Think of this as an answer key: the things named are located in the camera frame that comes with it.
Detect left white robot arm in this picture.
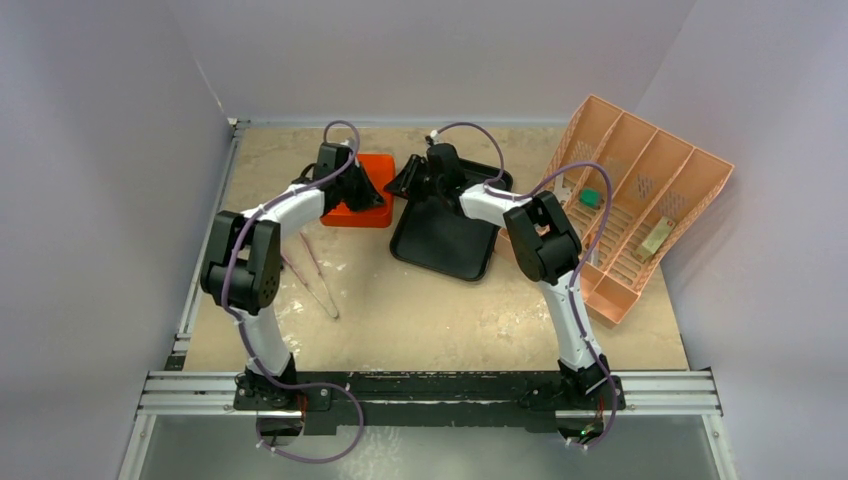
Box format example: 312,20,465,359
200,141,382,409

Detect orange chocolate box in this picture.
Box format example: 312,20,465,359
320,204,394,228

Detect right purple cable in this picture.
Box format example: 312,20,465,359
429,122,621,452

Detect staple box in organizer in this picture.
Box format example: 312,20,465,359
633,217,676,262

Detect pink desk organizer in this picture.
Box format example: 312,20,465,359
496,94,735,327

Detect pink metal tongs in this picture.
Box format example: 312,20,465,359
281,232,341,320

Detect black tray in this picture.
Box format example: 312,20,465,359
389,159,499,282

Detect green eraser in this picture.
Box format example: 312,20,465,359
579,188,603,209

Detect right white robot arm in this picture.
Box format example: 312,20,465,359
385,143,619,407

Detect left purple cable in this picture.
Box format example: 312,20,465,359
220,119,366,465

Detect purple cable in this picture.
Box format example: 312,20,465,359
220,119,366,465
429,122,621,452

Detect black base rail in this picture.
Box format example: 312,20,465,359
233,365,626,441

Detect orange box lid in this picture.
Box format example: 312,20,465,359
358,153,396,223

